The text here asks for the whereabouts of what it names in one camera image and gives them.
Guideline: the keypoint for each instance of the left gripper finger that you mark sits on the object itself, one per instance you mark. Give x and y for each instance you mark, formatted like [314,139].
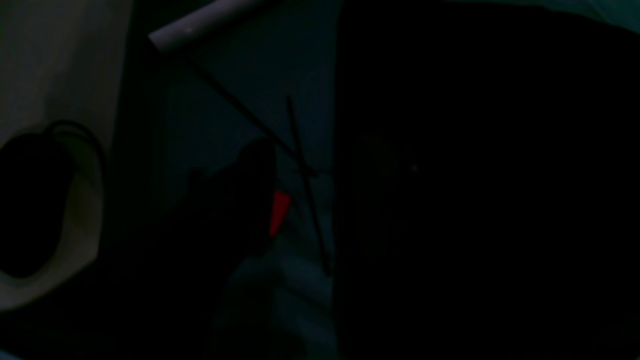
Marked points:
[154,296]

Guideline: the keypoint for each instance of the red cube block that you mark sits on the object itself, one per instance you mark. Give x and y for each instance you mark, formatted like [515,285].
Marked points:
[280,206]

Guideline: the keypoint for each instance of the black computer mouse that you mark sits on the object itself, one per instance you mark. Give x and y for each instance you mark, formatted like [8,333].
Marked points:
[36,173]

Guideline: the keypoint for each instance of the long black stick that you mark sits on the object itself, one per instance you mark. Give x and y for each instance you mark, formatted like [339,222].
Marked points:
[307,185]

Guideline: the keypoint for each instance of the teal table cloth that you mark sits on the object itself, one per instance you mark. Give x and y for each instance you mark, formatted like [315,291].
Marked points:
[478,176]

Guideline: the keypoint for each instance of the black and white marker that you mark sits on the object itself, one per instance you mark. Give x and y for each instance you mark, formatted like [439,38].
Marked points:
[195,25]

